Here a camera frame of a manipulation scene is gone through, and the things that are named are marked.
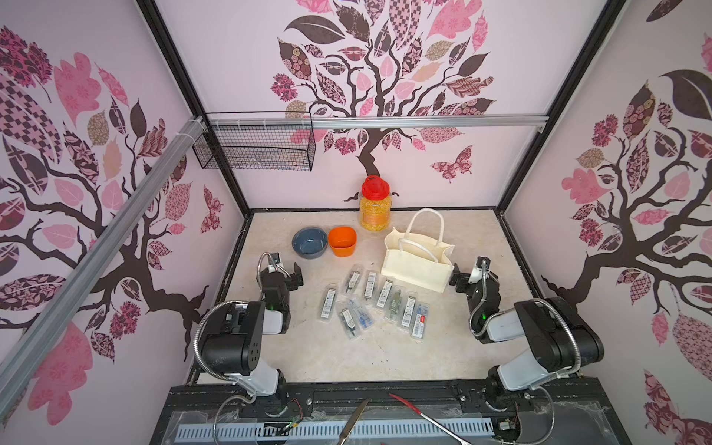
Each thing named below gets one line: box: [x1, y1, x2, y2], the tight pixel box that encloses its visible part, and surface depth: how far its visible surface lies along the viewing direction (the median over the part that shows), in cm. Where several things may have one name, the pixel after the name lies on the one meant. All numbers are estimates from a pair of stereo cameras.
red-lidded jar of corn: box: [359, 175, 393, 234], surface depth 109 cm
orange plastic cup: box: [328, 226, 357, 258], surface depth 107 cm
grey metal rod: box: [336, 397, 371, 445], surface depth 72 cm
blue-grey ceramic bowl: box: [292, 227, 329, 260], surface depth 108 cm
